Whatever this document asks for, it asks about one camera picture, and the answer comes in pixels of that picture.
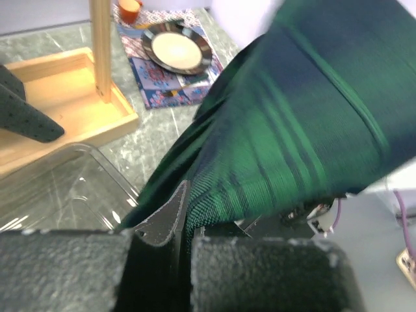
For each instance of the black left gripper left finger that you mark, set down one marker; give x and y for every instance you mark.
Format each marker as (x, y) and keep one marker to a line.
(46, 270)

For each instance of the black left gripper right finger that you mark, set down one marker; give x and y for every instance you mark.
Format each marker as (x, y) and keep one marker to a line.
(243, 274)

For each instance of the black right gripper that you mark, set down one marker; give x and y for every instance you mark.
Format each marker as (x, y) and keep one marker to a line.
(301, 222)

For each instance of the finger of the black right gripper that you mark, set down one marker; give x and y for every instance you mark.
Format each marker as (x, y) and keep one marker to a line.
(167, 221)

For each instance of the green navy plaid skirt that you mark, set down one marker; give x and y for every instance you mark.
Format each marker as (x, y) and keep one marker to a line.
(320, 105)

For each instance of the grey dotted skirt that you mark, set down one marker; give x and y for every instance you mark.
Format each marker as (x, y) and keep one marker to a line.
(21, 118)

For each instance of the clear plastic bin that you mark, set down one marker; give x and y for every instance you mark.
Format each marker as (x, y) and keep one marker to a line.
(75, 187)

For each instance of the patterned blue placemat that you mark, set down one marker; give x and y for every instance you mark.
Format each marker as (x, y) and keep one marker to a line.
(158, 87)

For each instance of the wooden clothes rack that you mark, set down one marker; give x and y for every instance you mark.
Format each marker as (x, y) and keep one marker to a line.
(75, 89)

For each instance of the black rimmed cream plate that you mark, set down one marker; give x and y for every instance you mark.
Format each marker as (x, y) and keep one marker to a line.
(177, 48)

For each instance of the dark green cutlery back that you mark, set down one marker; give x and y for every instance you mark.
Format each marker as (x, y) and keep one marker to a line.
(147, 25)

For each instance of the orange cup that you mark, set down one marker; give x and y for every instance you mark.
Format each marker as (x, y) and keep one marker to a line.
(129, 10)

